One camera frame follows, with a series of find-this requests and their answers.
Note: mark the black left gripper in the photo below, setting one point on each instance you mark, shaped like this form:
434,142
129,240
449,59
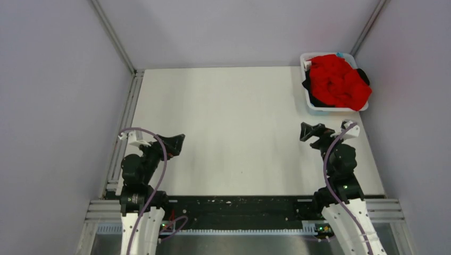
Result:
173,144

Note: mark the red t-shirt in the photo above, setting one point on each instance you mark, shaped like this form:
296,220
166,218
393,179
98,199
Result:
336,82

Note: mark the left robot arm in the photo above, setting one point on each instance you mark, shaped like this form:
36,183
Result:
142,207

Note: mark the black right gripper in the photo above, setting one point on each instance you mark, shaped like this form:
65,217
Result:
319,130

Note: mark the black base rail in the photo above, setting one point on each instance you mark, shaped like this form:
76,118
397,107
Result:
247,213

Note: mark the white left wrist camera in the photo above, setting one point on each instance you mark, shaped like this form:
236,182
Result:
133,138

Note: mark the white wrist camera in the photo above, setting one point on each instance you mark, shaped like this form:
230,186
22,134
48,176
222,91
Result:
133,138
349,130

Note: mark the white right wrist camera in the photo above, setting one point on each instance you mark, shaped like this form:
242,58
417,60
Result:
349,130

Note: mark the black t-shirt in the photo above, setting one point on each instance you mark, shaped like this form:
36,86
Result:
317,103

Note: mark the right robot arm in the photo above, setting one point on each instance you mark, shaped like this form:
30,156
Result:
342,202

